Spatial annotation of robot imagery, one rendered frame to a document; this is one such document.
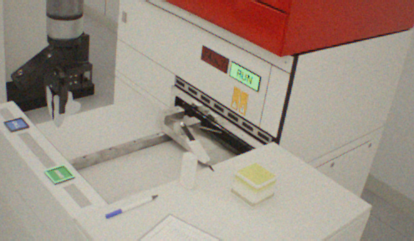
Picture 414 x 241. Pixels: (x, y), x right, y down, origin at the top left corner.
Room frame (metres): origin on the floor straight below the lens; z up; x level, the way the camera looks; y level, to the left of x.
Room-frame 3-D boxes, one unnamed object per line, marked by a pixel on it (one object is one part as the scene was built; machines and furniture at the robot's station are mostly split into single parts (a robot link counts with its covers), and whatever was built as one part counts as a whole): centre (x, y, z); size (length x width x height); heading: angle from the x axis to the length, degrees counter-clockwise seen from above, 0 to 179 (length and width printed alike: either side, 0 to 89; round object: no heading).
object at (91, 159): (1.30, 0.24, 0.84); 0.50 x 0.02 x 0.03; 135
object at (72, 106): (0.95, 0.30, 1.14); 0.06 x 0.03 x 0.09; 135
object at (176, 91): (1.41, -0.02, 0.89); 0.44 x 0.02 x 0.10; 45
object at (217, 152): (1.34, 0.01, 0.87); 0.36 x 0.08 x 0.03; 45
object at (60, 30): (0.96, 0.32, 1.33); 0.08 x 0.08 x 0.05
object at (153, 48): (1.55, 0.09, 1.02); 0.82 x 0.03 x 0.40; 45
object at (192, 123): (1.39, 0.06, 0.89); 0.08 x 0.03 x 0.03; 135
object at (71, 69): (0.97, 0.31, 1.25); 0.09 x 0.08 x 0.12; 135
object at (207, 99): (1.42, -0.03, 0.96); 0.44 x 0.01 x 0.02; 45
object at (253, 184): (0.98, -0.13, 1.00); 0.07 x 0.07 x 0.07; 47
